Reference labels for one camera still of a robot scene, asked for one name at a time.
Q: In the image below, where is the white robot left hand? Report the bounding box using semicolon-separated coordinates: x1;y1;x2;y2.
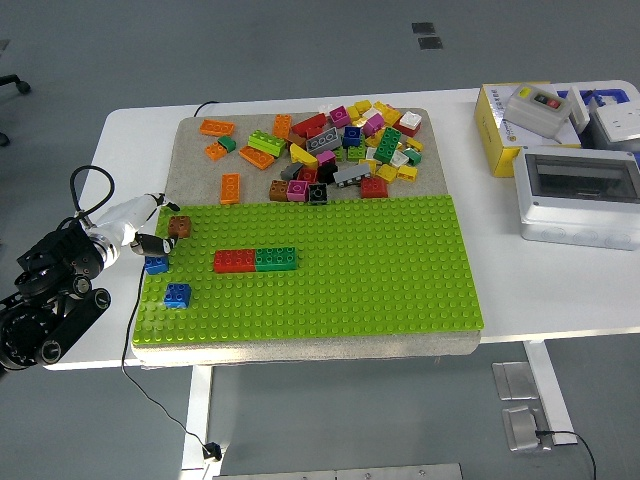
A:
93;192;182;258

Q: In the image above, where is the orange flat long brick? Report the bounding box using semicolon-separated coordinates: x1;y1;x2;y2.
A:
272;113;294;141
219;172;242;206
237;145;277;172
198;118;236;138

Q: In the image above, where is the red flat long brick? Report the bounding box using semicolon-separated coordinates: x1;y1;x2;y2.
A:
213;248;258;274

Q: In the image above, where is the green flat long brick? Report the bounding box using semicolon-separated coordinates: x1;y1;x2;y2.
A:
254;246;298;272

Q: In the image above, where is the lime green long brick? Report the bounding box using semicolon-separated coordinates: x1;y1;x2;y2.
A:
247;128;288;158

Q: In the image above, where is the yellow curved brick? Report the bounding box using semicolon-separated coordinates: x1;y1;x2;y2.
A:
288;142;320;170

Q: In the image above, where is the grey brick with holes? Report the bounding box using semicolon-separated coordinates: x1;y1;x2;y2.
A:
305;127;343;154

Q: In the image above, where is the grey long narrow brick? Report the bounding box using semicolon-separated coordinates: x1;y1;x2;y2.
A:
333;163;374;189

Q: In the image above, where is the dark green long brick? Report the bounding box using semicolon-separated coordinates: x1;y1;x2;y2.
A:
372;126;404;165

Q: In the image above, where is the red brick with white top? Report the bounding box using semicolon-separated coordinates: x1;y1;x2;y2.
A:
392;110;422;138

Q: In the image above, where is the grey-brown mat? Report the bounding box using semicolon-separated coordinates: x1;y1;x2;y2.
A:
130;107;484;370

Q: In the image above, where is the black office chair base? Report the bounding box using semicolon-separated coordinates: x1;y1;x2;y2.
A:
0;73;32;148

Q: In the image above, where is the white table leg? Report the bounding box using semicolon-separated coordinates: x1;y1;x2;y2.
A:
522;339;579;447
180;364;215;472

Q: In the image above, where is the lime green studded baseplate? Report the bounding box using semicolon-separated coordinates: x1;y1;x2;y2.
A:
131;194;486;347

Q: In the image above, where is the long grey metal plate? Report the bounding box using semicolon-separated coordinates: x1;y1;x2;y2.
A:
212;462;464;480

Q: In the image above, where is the yellow cardboard box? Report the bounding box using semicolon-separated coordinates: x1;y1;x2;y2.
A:
473;82;584;179

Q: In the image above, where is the silver floor plate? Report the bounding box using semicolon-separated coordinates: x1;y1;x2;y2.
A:
501;405;554;454
492;360;541;401

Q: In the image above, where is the grey push-button switch box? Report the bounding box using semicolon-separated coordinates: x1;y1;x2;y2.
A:
502;83;572;141

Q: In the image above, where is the white enclosure with clear lid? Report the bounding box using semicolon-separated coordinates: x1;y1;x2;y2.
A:
512;144;640;252

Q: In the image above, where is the white switch panel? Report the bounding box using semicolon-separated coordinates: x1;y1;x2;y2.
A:
568;85;591;132

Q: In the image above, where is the black floor cable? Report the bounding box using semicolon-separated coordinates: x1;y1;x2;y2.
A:
534;428;599;480

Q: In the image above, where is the white wall socket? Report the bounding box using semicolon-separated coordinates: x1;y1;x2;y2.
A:
591;105;640;144

